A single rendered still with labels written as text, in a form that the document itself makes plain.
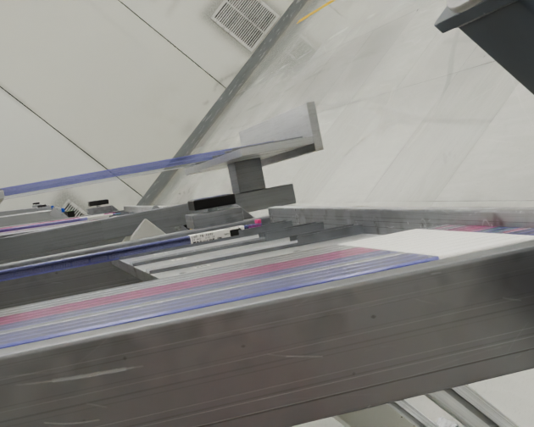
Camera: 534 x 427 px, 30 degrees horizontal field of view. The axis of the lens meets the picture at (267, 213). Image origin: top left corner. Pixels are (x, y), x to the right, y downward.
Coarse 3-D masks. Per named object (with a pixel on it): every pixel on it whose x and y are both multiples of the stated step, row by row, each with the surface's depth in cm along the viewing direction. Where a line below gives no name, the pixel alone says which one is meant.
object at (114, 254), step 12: (168, 240) 106; (180, 240) 106; (96, 252) 104; (108, 252) 104; (120, 252) 104; (132, 252) 105; (36, 264) 102; (48, 264) 102; (60, 264) 103; (72, 264) 103; (84, 264) 103; (0, 276) 101; (12, 276) 102; (24, 276) 102
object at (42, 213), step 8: (40, 208) 599; (48, 208) 606; (56, 208) 530; (0, 216) 593; (8, 216) 528; (16, 216) 529; (24, 216) 530; (32, 216) 531; (40, 216) 532; (48, 216) 533; (56, 216) 530; (64, 216) 531; (72, 216) 568; (0, 224) 527; (8, 224) 528; (16, 224) 529
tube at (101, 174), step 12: (252, 144) 146; (192, 156) 143; (204, 156) 144; (120, 168) 140; (132, 168) 141; (144, 168) 141; (156, 168) 142; (48, 180) 137; (60, 180) 138; (72, 180) 138; (84, 180) 139; (12, 192) 136; (24, 192) 137
